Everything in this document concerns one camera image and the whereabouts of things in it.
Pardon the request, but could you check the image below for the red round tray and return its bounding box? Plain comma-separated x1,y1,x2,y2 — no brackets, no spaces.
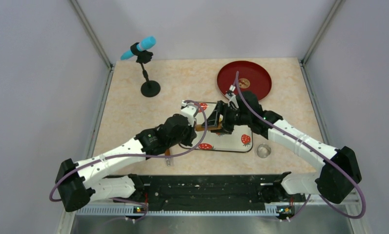
217,60,272,100

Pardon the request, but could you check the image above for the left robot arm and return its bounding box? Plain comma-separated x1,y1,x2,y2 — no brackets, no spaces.
49,109,197,212

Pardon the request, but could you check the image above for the metal scraper wooden handle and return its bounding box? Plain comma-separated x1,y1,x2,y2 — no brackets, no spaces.
164,149,173,166

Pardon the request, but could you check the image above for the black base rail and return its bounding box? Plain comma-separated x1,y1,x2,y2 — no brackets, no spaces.
89,173,306,212

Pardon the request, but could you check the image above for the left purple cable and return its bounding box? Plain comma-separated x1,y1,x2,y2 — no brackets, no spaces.
49,100,208,203

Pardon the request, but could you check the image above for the aluminium frame bar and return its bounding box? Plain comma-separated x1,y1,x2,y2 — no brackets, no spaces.
64,182,360,217

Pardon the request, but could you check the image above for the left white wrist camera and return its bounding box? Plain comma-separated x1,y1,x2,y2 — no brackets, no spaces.
180,101,200,127

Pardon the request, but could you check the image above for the blue microphone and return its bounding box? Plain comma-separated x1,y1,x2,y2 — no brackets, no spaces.
120,36,157,60

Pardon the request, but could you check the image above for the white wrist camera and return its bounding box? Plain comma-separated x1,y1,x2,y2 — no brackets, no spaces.
225,85,239,110
180,101,200,127

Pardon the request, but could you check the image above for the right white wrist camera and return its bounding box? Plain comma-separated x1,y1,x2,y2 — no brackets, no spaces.
225,85,239,110

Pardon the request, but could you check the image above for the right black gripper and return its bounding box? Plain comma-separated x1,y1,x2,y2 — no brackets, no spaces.
202,100,251,135

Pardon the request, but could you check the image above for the metal ring cutter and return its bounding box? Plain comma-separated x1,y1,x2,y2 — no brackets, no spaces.
256,144,272,158

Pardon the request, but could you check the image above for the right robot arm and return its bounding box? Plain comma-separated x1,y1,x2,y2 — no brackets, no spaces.
207,91,362,204

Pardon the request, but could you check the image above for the wooden roller pin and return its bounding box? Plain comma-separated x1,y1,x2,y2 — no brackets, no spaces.
195,124,222,132

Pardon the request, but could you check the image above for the black microphone stand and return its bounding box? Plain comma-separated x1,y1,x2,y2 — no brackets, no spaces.
130,42,161,98

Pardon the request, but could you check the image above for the strawberry pattern white tray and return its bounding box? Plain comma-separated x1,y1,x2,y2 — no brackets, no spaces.
192,102,253,153

